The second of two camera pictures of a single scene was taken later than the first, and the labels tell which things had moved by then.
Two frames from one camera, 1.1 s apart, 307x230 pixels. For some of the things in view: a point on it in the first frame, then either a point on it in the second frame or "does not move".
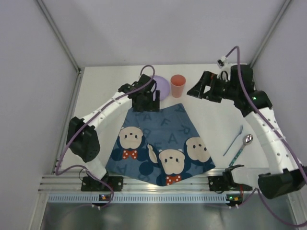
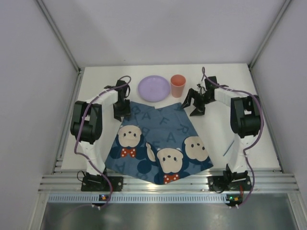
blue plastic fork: (233, 142) does not move
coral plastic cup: (177, 84) does not move
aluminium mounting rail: (66, 182) does not move
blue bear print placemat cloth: (158, 146) does not move
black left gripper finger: (157, 100) to (127, 114)
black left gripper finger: (141, 107) to (118, 117)
